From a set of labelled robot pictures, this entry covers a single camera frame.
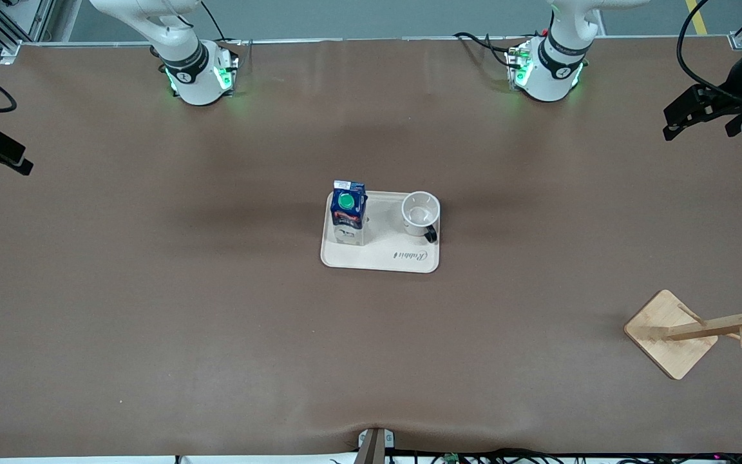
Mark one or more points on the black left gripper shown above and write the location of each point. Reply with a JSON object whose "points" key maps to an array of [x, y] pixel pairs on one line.
{"points": [[733, 100]]}

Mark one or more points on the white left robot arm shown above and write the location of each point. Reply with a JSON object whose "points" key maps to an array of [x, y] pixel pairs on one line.
{"points": [[554, 61]]}

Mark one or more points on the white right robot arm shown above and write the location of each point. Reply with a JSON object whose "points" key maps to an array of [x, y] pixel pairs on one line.
{"points": [[187, 48]]}

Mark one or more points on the wooden cup rack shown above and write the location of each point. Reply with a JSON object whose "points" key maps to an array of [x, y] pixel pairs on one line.
{"points": [[670, 335]]}

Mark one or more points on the brown table cover mat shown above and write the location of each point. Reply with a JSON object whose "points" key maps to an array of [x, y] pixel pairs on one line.
{"points": [[152, 322]]}

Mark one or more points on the beige plastic tray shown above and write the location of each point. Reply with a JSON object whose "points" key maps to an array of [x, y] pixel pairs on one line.
{"points": [[387, 254]]}

